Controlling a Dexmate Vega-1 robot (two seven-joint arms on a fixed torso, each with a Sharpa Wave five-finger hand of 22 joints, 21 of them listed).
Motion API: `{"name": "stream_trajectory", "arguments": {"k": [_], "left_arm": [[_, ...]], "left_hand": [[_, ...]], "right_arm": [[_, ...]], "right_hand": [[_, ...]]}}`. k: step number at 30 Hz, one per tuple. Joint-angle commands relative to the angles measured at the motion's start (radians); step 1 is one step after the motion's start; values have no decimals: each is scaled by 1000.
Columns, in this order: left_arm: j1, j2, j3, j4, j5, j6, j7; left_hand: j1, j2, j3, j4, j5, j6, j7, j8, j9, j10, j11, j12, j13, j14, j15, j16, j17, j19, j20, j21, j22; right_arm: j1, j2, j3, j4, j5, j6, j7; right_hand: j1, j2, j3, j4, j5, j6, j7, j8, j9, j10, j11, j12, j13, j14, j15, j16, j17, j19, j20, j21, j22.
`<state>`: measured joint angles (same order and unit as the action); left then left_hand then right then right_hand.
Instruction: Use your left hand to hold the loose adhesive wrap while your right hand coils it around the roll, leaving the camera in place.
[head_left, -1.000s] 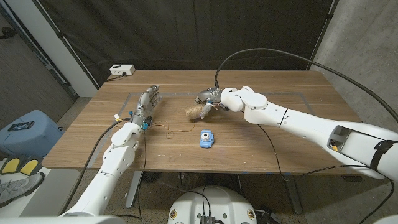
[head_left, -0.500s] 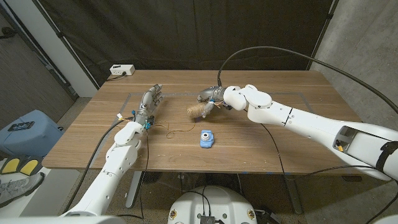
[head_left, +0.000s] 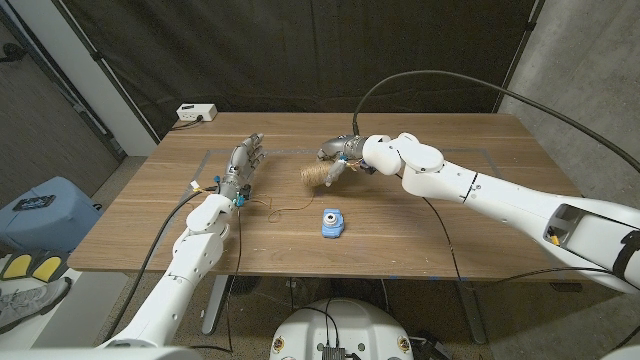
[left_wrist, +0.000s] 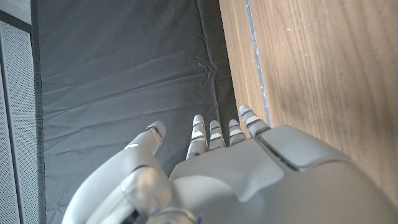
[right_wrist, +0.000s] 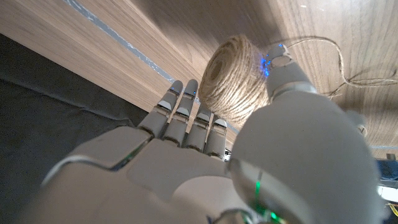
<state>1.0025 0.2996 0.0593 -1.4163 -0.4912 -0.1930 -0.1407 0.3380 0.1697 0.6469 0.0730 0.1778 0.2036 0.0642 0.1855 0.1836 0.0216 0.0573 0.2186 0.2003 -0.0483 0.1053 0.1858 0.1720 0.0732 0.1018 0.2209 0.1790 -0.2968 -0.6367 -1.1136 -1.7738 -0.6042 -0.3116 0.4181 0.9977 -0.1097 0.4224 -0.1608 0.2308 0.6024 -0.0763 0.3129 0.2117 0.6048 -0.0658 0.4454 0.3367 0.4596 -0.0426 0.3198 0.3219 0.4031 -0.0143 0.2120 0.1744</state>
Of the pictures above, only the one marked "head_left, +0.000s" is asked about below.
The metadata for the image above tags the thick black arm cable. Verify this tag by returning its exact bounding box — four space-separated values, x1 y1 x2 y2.
351 69 640 174
102 185 221 344

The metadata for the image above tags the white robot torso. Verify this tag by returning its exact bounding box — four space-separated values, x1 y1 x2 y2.
269 298 415 360

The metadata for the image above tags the white power strip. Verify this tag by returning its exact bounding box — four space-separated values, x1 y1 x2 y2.
176 103 218 123

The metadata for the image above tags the blue plastic bin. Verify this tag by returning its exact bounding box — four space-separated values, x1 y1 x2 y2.
0 175 104 254

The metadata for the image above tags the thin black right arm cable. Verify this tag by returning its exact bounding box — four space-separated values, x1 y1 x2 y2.
422 196 619 292

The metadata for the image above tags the jute twine roll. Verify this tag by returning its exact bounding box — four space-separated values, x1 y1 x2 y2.
300 160 335 189

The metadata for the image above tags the black backdrop pole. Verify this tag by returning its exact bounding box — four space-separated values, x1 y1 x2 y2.
49 0 161 144
493 0 546 114

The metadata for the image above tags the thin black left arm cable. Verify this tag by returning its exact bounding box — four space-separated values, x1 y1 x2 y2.
189 205 244 354

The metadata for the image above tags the grey perforated panel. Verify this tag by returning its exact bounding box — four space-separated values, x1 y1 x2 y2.
0 9 122 206

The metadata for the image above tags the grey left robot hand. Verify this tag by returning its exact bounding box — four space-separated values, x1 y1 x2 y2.
215 132 269 208

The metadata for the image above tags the blue toy camera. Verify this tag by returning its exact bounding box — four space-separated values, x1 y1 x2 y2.
321 208 346 240

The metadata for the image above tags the yellow foot pedal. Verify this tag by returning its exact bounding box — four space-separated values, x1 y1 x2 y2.
30 254 64 284
1 253 34 281

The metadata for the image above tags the black power strip cable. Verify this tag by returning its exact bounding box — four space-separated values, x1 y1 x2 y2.
169 116 204 132

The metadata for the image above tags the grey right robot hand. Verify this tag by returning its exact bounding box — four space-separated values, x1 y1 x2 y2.
316 133 371 188

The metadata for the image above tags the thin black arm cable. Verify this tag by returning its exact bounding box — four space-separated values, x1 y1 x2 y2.
189 205 244 354
422 196 619 292

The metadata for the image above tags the black backdrop curtain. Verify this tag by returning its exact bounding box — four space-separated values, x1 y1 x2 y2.
52 0 544 142

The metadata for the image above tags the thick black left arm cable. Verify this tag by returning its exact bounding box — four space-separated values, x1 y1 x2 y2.
102 185 221 344

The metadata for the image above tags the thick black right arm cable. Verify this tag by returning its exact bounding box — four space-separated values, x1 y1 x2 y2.
351 69 640 174

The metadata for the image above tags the grey table leg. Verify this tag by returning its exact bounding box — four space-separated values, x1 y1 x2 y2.
454 279 489 345
201 274 230 335

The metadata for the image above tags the black torso cable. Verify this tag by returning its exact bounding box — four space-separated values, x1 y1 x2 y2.
291 298 342 347

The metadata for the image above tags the grey sneaker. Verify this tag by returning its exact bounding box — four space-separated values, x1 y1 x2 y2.
0 276 73 335

